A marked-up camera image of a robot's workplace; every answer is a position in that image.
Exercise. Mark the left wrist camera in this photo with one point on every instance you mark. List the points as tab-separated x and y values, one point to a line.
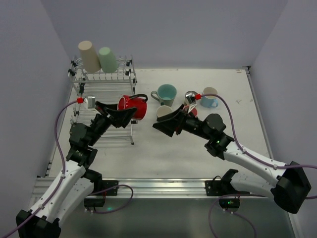
89	102

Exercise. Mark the beige tumbler cup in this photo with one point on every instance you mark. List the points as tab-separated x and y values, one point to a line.
89	57

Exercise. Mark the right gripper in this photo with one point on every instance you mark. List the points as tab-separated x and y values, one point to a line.
178	121

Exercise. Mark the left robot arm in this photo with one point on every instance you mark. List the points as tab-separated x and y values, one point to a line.
75	180

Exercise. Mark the pink tumbler cup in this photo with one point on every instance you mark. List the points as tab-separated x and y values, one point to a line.
193	112

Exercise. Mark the light blue patterned cup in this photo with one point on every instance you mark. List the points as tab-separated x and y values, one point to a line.
209	100

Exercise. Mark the metal dish rack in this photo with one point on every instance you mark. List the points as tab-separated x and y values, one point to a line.
106	88

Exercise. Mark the sage green mug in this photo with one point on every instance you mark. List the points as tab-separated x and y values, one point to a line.
165	94

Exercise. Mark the red mug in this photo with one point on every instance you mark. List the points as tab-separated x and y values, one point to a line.
138	101

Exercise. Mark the dark green mug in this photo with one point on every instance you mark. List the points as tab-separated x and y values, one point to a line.
163	111

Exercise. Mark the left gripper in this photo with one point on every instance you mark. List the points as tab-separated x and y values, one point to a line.
109	117

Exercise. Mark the light green tumbler cup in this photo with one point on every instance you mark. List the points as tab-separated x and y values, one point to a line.
107	60

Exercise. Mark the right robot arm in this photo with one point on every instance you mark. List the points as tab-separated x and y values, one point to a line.
286	184

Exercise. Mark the aluminium rail frame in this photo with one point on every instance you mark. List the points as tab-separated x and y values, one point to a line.
232	85

